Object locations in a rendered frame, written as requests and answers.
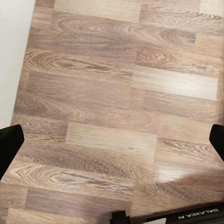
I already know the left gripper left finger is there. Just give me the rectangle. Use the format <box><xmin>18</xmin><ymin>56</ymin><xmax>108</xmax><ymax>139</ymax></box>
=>
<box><xmin>0</xmin><ymin>124</ymin><xmax>24</xmax><ymax>180</ymax></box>

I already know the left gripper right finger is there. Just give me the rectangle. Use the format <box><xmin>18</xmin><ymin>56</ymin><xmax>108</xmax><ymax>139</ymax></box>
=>
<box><xmin>209</xmin><ymin>124</ymin><xmax>224</xmax><ymax>161</ymax></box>

